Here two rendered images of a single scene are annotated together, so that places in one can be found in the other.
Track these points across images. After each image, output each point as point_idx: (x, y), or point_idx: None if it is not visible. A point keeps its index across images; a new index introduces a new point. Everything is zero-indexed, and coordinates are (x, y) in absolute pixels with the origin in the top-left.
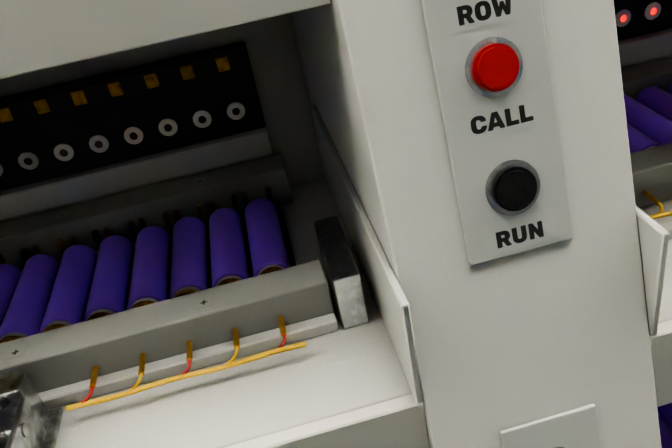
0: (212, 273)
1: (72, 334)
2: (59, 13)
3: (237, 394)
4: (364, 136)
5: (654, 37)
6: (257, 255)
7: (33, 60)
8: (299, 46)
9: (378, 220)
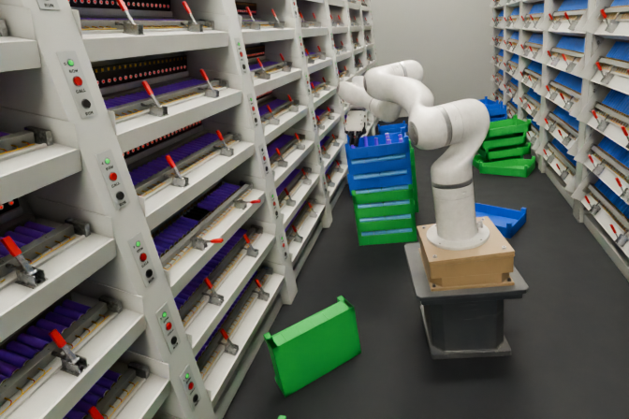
0: (234, 189)
1: (233, 195)
2: (243, 157)
3: (250, 196)
4: (257, 166)
5: None
6: (236, 186)
7: (241, 162)
8: None
9: (257, 174)
